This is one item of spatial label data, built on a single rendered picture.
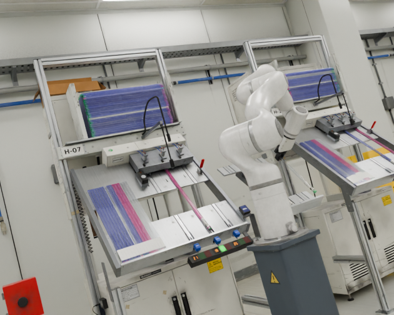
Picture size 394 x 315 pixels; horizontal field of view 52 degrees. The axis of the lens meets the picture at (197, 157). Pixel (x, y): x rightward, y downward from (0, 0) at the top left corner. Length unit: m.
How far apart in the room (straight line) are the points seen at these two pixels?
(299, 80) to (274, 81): 1.44
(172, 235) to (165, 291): 0.38
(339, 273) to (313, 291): 1.45
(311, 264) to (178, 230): 0.77
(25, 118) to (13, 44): 0.69
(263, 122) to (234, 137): 0.11
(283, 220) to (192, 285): 0.99
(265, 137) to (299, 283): 0.48
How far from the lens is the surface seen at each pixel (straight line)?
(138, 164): 2.24
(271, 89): 1.68
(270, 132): 1.38
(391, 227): 3.23
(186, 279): 2.26
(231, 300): 2.38
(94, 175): 2.26
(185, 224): 2.01
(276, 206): 1.39
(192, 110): 4.33
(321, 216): 2.81
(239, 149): 1.41
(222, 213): 2.10
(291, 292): 1.39
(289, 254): 1.37
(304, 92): 3.12
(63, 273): 3.75
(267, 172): 1.39
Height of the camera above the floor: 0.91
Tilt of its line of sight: 6 degrees up
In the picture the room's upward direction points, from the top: 16 degrees counter-clockwise
